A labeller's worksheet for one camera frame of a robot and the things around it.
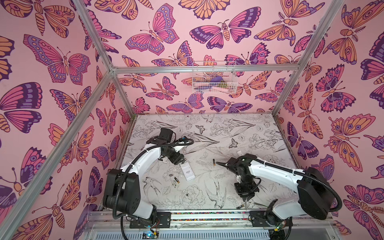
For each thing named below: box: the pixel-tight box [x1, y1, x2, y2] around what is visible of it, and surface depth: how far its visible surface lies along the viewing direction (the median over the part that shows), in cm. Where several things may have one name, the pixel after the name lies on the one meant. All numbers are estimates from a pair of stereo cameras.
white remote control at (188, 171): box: [179, 160, 196, 181], surface depth 91 cm
